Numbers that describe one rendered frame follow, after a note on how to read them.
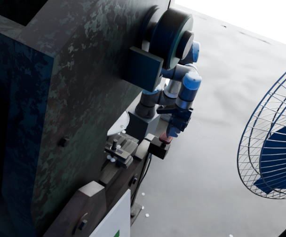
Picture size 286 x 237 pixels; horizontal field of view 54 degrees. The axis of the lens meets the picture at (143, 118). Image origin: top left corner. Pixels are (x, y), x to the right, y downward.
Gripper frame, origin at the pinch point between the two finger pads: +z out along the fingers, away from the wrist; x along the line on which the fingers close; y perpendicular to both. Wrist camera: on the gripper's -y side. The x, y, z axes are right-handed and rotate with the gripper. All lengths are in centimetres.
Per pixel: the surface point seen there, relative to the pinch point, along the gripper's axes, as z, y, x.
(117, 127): -0.7, -21.7, -12.2
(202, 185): 78, 31, 56
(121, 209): 23.6, -2.8, -33.9
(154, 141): 7.0, -4.8, -0.6
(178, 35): -60, -2, -30
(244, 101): 77, 39, 212
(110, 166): 7.0, -14.4, -28.9
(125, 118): -0.7, -22.3, -3.6
